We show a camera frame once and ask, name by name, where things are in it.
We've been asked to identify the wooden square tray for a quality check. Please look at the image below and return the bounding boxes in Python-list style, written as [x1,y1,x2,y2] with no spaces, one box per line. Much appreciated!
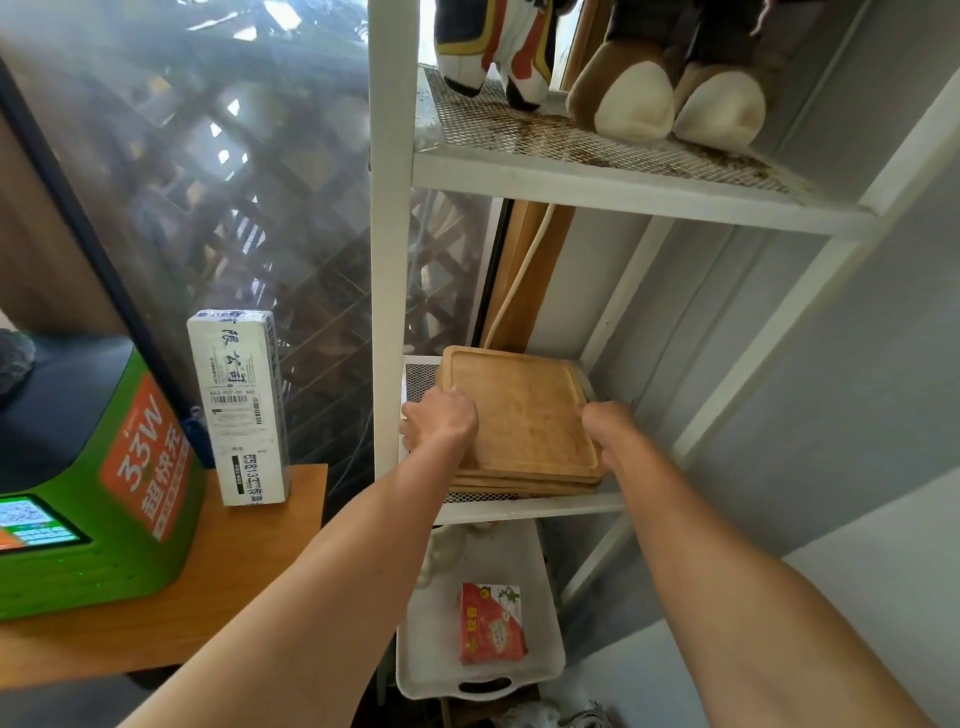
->
[434,345,606,482]
[453,472,606,492]

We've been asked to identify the wooden side table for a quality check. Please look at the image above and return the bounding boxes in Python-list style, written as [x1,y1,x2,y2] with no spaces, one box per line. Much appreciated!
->
[0,462,330,692]

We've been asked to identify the white metal shelf rack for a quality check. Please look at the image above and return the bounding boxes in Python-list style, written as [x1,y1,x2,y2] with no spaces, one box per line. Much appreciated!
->
[369,0,960,706]

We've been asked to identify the person's left forearm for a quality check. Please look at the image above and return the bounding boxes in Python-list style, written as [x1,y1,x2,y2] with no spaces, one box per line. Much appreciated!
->
[118,438,474,728]

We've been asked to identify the person's right hand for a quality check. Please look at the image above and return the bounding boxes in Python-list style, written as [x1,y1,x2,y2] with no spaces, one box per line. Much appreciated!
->
[581,401,647,474]

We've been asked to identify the person's left hand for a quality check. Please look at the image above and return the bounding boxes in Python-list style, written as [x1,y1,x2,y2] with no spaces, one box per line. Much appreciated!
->
[399,386,480,470]

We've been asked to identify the red snack packet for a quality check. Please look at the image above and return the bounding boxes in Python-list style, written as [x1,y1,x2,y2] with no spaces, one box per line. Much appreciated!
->
[458,582,529,666]

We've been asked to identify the green power bank station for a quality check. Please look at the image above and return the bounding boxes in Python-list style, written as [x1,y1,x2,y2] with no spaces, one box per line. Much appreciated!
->
[0,333,209,623]

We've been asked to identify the brown wooden plank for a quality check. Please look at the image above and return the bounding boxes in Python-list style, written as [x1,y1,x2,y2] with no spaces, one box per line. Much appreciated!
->
[480,200,577,354]

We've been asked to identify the blue object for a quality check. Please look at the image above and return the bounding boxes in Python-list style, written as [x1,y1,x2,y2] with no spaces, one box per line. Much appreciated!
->
[182,407,216,471]

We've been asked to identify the white red black plush toy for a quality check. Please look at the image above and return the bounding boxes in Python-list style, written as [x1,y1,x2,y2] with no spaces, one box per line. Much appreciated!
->
[434,0,577,113]

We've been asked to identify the person's right forearm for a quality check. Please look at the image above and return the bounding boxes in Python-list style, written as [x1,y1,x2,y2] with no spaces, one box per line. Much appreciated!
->
[604,441,935,728]

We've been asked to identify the wooden lattice fence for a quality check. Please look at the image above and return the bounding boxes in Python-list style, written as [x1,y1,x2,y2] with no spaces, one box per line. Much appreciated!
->
[75,0,489,481]

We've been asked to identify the white plastic basket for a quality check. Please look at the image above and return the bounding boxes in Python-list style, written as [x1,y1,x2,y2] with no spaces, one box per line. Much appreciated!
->
[395,520,567,702]

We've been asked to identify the white garlic bulbs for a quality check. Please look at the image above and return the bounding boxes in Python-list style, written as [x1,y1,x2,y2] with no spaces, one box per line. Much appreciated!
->
[414,524,472,591]

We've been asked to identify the white cardboard parcel box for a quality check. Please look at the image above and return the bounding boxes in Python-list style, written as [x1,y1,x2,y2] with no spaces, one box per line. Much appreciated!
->
[186,308,293,508]

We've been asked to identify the brown plush toy cream feet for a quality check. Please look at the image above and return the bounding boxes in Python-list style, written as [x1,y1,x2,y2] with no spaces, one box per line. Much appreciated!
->
[565,0,796,150]

